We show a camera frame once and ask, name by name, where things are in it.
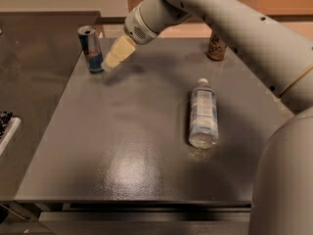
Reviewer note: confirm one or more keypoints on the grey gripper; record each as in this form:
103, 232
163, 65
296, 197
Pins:
136, 28

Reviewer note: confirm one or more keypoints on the red bull can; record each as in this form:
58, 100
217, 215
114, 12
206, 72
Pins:
90, 44

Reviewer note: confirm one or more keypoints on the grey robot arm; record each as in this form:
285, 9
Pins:
282, 60

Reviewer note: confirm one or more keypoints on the brown gold soda can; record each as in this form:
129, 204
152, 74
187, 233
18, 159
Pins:
216, 48

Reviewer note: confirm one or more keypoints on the clear plastic water bottle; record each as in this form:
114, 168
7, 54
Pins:
203, 130

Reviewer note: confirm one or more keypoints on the white tray with black items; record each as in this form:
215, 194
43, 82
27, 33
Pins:
9, 126

